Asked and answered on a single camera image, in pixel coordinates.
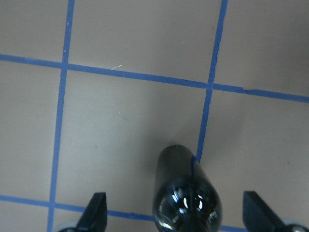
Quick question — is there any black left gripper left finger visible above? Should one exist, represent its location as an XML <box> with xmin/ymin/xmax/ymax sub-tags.
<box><xmin>75</xmin><ymin>192</ymin><xmax>107</xmax><ymax>232</ymax></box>

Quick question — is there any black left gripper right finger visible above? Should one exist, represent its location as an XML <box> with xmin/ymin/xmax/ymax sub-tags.
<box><xmin>242</xmin><ymin>191</ymin><xmax>289</xmax><ymax>232</ymax></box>

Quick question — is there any dark glass wine bottle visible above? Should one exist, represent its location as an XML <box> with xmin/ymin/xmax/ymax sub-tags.
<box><xmin>152</xmin><ymin>145</ymin><xmax>222</xmax><ymax>232</ymax></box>

